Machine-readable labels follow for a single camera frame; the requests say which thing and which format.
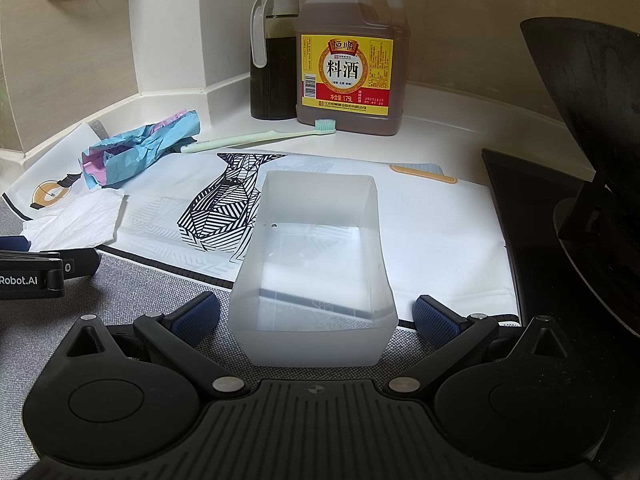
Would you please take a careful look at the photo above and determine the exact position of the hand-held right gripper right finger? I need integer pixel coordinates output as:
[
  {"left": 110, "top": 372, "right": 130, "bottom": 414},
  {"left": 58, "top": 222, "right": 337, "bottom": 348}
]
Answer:
[{"left": 383, "top": 295, "right": 574, "bottom": 397}]

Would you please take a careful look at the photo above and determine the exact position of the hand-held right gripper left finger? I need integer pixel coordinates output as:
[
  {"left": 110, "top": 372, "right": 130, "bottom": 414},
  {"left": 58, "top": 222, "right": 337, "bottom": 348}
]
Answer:
[{"left": 61, "top": 291, "right": 252, "bottom": 402}]

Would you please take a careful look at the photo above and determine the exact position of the white tissue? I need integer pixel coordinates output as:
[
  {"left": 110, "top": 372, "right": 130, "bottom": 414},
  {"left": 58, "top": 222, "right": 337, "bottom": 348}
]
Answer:
[{"left": 22, "top": 189, "right": 126, "bottom": 252}]

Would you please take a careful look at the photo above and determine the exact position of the translucent plastic box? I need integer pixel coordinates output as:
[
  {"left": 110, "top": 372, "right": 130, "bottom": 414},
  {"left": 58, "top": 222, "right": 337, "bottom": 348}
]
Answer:
[{"left": 227, "top": 169, "right": 401, "bottom": 369}]

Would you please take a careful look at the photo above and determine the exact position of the blue pink wrapper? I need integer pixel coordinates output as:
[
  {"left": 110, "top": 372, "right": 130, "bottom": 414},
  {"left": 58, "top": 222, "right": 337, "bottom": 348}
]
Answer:
[{"left": 78, "top": 108, "right": 202, "bottom": 190}]

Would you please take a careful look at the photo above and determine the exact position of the light green toothbrush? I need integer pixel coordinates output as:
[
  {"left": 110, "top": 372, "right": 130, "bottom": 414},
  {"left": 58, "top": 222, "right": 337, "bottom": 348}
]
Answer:
[{"left": 179, "top": 117, "right": 337, "bottom": 155}]

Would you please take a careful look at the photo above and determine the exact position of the grey fabric mat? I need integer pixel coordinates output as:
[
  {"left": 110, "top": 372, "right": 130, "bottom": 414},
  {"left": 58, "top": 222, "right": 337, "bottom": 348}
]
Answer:
[{"left": 0, "top": 192, "right": 521, "bottom": 368}]

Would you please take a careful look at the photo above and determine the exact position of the white paper bag orange print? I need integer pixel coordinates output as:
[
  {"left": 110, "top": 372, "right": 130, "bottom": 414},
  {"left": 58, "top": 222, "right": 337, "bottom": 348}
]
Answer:
[{"left": 2, "top": 120, "right": 126, "bottom": 222}]

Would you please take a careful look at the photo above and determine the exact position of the white bag geometric fish print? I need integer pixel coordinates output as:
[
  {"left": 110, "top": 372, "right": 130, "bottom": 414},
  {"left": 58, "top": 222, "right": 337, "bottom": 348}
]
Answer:
[{"left": 97, "top": 149, "right": 521, "bottom": 329}]

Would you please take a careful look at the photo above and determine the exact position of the black stove top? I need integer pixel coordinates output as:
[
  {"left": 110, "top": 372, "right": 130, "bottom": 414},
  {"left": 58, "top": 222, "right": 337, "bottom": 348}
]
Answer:
[{"left": 481, "top": 147, "right": 640, "bottom": 411}]

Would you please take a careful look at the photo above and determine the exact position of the grey pad orange trim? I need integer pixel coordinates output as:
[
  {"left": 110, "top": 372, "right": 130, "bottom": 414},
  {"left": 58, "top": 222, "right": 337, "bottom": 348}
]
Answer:
[{"left": 389, "top": 161, "right": 459, "bottom": 185}]

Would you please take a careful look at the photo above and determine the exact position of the dark oil dispenser bottle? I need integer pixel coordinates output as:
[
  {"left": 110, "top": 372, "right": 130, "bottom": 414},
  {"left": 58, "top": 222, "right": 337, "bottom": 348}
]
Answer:
[{"left": 249, "top": 0, "right": 301, "bottom": 122}]

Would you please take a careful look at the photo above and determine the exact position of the cooking wine jug yellow label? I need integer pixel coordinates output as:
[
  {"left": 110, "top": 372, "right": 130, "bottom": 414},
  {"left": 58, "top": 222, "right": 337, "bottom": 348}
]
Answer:
[{"left": 294, "top": 0, "right": 412, "bottom": 137}]

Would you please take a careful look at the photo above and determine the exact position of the black wok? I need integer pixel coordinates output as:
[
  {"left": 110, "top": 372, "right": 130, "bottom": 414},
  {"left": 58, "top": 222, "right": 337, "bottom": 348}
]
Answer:
[{"left": 520, "top": 16, "right": 640, "bottom": 281}]

